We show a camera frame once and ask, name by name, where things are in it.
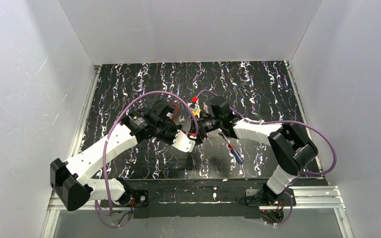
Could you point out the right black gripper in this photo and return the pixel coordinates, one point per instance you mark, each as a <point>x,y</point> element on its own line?
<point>202,125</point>

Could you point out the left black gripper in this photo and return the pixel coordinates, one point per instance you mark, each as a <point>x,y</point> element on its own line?
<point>176,121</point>

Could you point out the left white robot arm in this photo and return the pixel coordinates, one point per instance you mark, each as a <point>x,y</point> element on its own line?
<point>72,179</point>

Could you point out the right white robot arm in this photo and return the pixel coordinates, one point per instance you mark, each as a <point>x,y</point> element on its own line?
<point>292,147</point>

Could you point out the blue red screwdriver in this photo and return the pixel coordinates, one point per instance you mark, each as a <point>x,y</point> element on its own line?
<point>239,159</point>

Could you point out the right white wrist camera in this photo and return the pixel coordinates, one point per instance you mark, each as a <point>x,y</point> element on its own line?
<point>194,104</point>

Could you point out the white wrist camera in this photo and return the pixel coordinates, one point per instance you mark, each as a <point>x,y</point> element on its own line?
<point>182,142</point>
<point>194,104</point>

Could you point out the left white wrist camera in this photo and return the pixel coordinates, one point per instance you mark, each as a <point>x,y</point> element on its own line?
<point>182,142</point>

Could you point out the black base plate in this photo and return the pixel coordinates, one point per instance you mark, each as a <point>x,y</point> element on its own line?
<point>152,198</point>

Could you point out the aluminium frame rail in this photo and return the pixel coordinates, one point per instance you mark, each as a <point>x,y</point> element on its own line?
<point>53,214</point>

